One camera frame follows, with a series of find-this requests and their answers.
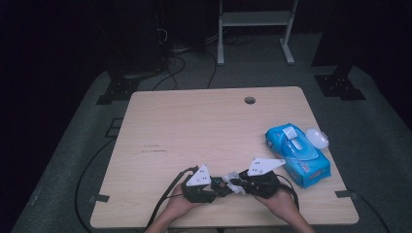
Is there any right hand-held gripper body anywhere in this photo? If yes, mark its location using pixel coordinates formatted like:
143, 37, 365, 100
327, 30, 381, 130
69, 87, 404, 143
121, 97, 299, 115
239, 157, 287, 199

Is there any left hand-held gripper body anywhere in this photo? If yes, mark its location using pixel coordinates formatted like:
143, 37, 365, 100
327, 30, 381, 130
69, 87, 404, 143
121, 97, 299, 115
181, 163, 217, 204

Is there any white wet wipe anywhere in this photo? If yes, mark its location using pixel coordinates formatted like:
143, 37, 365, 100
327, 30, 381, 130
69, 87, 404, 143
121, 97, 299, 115
222, 171, 248, 196

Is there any blue wet wipes pack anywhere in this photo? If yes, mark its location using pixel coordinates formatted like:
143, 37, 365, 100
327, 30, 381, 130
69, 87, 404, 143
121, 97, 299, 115
264, 122, 332, 189

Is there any person's left hand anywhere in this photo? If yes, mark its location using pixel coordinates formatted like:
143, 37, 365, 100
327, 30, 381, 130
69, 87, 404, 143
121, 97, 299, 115
166, 184, 202, 221

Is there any person's right hand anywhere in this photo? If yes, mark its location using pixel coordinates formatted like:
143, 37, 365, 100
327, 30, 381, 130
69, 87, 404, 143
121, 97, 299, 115
254, 188, 304, 225

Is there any dark tape strip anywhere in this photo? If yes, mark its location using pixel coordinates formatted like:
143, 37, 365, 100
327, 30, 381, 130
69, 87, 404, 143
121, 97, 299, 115
334, 189, 359, 199
88, 193, 111, 204

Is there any floor outlet cover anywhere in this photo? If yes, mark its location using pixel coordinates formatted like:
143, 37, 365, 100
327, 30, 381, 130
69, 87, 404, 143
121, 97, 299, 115
105, 117, 124, 139

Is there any black stand base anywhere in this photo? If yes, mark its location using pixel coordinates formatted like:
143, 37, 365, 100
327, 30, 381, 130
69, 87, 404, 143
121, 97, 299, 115
314, 62, 367, 101
95, 64, 142, 106

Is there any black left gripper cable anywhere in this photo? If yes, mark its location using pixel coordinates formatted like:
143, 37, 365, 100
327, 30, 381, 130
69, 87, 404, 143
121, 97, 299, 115
146, 165, 199, 229

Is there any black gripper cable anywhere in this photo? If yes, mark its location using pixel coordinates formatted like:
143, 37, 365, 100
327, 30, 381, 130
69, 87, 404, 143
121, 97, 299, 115
275, 174, 300, 212
146, 165, 199, 229

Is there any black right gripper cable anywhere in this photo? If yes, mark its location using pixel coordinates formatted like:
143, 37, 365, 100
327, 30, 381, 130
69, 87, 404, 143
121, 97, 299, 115
275, 174, 300, 212

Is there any straight black background cable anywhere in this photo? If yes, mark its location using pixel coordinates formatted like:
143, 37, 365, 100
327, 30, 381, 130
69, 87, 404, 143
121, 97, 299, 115
207, 50, 218, 90

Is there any looped black background cable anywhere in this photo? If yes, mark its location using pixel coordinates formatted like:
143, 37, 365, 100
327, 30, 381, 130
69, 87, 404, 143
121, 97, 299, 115
152, 54, 188, 91

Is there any thin black floor cable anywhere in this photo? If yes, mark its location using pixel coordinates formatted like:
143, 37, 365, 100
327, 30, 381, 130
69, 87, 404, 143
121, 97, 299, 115
348, 188, 393, 233

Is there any long black floor cable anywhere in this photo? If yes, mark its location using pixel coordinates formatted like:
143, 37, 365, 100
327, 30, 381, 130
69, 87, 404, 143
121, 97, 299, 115
75, 137, 116, 233

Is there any white metal stand frame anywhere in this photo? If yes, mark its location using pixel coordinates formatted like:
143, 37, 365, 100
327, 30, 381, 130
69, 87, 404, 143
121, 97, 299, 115
217, 0, 299, 67

